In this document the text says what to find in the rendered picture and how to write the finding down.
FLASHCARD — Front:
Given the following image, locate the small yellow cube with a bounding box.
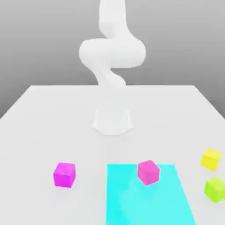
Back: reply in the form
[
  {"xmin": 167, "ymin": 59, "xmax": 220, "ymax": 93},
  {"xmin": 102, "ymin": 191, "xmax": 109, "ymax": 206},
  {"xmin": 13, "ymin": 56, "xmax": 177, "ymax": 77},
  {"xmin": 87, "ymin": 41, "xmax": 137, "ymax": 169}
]
[{"xmin": 200, "ymin": 148, "xmax": 223, "ymax": 171}]

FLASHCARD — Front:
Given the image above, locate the large cyan box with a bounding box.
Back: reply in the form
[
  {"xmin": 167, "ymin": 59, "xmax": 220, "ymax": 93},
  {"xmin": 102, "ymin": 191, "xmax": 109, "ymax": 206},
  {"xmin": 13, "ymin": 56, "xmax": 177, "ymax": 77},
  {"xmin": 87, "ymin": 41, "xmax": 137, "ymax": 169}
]
[{"xmin": 105, "ymin": 163, "xmax": 197, "ymax": 225}]

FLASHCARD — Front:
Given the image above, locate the small lime green cube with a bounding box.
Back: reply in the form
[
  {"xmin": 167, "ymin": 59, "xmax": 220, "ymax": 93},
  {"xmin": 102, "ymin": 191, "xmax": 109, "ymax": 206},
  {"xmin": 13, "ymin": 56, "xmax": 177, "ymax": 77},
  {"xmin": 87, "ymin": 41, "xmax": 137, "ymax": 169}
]
[{"xmin": 203, "ymin": 177, "xmax": 225, "ymax": 203}]

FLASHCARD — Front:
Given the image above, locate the small magenta cube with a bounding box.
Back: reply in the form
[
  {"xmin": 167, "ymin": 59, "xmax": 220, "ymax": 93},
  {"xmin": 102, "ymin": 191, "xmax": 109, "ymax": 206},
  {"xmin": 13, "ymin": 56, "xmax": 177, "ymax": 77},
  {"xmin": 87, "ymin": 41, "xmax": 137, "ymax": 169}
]
[{"xmin": 53, "ymin": 162, "xmax": 76, "ymax": 189}]

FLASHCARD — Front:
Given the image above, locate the small pink cube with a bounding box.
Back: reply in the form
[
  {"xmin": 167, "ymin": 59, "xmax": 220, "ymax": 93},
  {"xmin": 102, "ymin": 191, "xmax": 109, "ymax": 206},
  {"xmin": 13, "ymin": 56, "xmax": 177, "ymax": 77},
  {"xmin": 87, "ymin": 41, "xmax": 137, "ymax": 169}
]
[{"xmin": 137, "ymin": 160, "xmax": 160, "ymax": 186}]

